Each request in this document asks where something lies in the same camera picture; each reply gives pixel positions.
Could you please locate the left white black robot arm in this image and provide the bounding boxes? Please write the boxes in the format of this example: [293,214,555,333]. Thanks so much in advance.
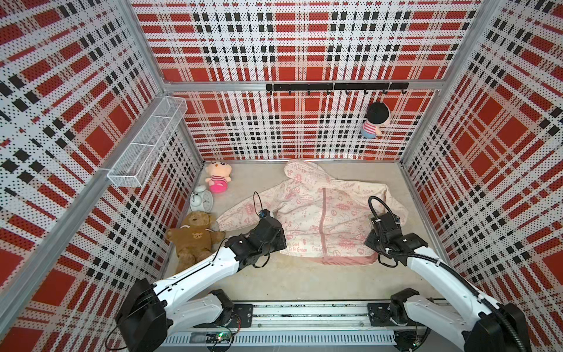
[115,210,287,351]

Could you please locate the black hook rail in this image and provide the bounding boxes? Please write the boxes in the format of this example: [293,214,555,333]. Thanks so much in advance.
[265,82,410,93]

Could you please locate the brown teddy bear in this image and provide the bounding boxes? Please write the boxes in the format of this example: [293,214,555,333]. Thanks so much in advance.
[166,211,225,274]

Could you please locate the green circuit board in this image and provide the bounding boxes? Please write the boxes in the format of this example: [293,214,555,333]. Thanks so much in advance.
[189,331,232,345]

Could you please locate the black-haired hanging doll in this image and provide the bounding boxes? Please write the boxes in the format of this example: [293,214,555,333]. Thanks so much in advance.
[361,102,391,139]

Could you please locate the cream pink printed jacket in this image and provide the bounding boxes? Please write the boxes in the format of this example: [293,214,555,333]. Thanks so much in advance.
[216,159,409,266]

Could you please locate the white alarm clock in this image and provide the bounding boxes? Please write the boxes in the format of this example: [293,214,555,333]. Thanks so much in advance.
[190,185,213,213]

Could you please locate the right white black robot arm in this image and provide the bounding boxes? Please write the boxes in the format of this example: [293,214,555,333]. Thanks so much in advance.
[364,213,532,351]

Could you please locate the aluminium front rail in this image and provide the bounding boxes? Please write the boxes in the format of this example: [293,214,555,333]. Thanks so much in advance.
[127,300,498,352]

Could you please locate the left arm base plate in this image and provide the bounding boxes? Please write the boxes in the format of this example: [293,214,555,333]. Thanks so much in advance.
[195,304,254,329]

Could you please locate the pink pig plush doll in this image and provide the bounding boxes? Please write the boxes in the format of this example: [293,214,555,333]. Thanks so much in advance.
[205,161,233,194]

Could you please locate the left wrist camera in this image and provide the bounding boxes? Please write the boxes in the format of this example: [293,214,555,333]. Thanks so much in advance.
[258,209,271,219]

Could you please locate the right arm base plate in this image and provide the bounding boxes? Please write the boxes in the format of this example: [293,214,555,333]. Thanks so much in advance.
[367,302,426,330]

